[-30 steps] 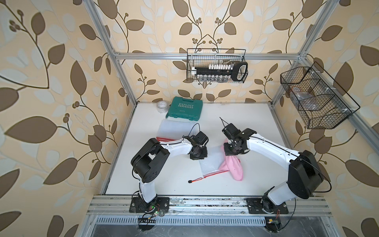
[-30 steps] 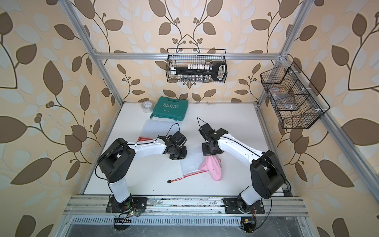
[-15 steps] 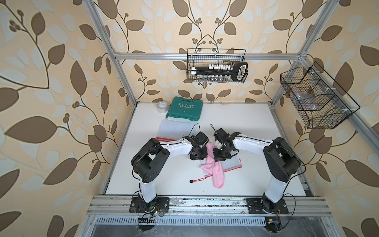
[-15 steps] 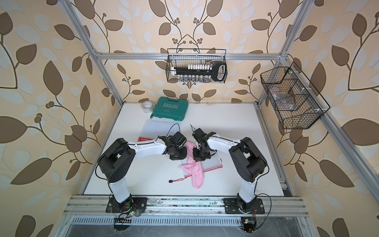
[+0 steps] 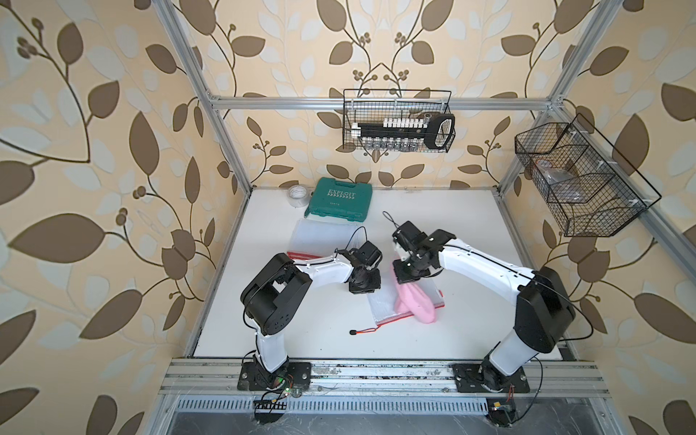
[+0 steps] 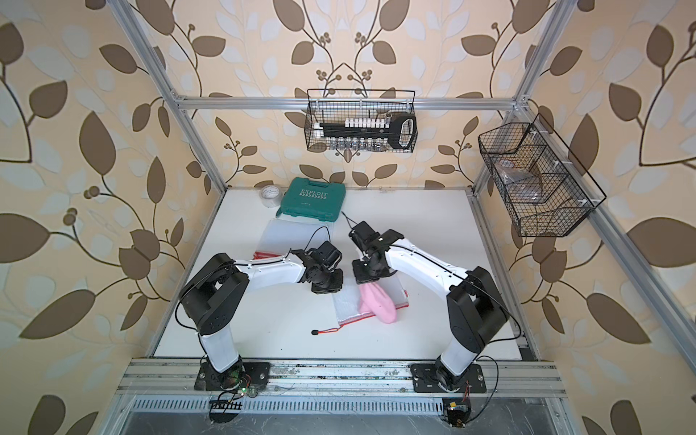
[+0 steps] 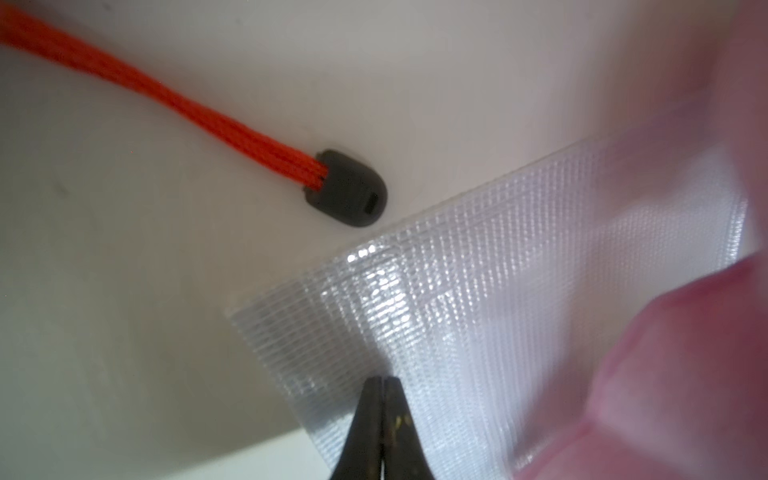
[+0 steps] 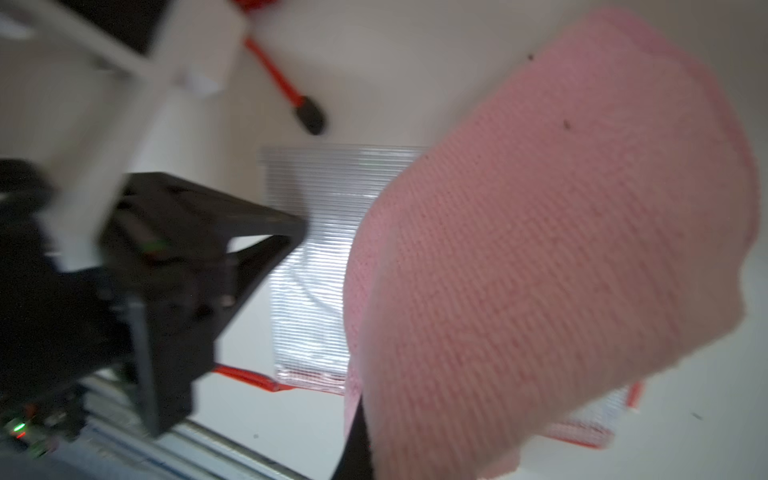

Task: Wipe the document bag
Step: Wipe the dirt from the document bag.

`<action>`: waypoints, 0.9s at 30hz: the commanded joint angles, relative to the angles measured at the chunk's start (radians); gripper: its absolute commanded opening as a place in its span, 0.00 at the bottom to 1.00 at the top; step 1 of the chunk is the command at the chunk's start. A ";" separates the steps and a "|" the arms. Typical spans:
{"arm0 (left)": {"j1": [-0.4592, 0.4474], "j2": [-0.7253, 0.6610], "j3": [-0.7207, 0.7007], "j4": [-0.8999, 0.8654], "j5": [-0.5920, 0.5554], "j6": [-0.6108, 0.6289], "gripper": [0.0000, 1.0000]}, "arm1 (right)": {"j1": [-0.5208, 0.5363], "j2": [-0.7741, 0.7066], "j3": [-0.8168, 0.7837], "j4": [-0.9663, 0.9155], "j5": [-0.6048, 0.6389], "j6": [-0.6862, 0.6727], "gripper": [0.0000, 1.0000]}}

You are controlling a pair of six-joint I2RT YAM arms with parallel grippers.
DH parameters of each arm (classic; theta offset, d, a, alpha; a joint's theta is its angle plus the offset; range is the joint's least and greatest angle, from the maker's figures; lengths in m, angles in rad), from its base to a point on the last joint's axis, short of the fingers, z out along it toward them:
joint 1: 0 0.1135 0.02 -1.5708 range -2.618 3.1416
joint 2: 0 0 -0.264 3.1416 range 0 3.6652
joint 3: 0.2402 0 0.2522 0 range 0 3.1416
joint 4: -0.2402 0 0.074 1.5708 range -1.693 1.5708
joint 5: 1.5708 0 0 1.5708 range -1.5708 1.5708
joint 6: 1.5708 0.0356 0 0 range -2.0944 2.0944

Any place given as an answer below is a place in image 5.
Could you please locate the clear mesh document bag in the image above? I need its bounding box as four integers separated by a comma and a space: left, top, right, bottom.
349, 274, 445, 335

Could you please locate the pink wiping cloth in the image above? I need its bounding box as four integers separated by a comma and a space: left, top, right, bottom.
393, 272, 436, 324

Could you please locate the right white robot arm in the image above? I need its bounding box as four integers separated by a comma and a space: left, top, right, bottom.
393, 221, 576, 392

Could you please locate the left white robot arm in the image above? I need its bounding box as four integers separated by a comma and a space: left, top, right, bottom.
240, 242, 382, 376

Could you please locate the stack of clear document bags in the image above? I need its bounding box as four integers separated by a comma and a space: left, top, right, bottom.
286, 219, 365, 260

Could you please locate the plastic bag in right basket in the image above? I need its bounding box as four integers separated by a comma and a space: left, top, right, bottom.
536, 159, 584, 203

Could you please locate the green plastic tool case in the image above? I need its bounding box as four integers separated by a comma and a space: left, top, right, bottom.
304, 178, 373, 222

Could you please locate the clear tape roll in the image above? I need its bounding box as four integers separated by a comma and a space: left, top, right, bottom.
287, 184, 311, 208

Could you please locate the black white tool in basket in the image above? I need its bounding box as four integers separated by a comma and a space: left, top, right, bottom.
348, 112, 456, 152

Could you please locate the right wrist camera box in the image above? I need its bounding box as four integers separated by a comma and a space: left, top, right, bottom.
393, 220, 424, 251

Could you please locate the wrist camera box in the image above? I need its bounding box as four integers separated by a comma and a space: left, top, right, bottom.
393, 220, 424, 251
353, 241, 382, 268

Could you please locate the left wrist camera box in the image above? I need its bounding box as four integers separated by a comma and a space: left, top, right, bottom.
353, 241, 382, 268

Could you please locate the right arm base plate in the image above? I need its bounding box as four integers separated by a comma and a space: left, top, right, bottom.
451, 362, 531, 393

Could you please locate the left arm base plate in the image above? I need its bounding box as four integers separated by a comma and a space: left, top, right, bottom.
237, 360, 312, 393

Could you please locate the black wire basket back wall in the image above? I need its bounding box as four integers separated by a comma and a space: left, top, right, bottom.
342, 88, 456, 153

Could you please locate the black wire basket wall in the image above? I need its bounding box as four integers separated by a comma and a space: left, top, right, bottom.
515, 113, 662, 237
342, 88, 456, 153

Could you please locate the black wire basket right wall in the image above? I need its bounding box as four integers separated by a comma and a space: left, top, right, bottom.
515, 113, 662, 237

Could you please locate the aluminium front rail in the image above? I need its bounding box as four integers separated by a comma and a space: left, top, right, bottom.
159, 358, 610, 399

